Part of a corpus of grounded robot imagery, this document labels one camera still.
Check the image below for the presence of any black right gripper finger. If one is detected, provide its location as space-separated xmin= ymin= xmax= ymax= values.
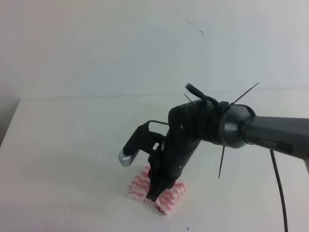
xmin=161 ymin=179 xmax=174 ymax=192
xmin=146 ymin=179 xmax=164 ymax=202

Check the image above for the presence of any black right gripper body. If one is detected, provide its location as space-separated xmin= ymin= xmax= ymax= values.
xmin=149 ymin=101 xmax=220 ymax=182

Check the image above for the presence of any pink white striped rag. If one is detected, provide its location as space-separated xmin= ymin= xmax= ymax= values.
xmin=127 ymin=164 xmax=187 ymax=216

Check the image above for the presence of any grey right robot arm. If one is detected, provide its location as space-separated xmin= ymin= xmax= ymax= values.
xmin=147 ymin=100 xmax=309 ymax=199

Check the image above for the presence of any black zip tie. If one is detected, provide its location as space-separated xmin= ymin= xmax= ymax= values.
xmin=218 ymin=146 xmax=225 ymax=179

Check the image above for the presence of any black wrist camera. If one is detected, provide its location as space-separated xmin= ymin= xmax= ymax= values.
xmin=118 ymin=120 xmax=168 ymax=167

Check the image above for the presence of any black cable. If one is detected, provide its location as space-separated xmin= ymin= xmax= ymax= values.
xmin=269 ymin=149 xmax=289 ymax=232

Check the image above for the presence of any thin wire on wall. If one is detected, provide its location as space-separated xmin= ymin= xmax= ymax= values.
xmin=185 ymin=18 xmax=205 ymax=36

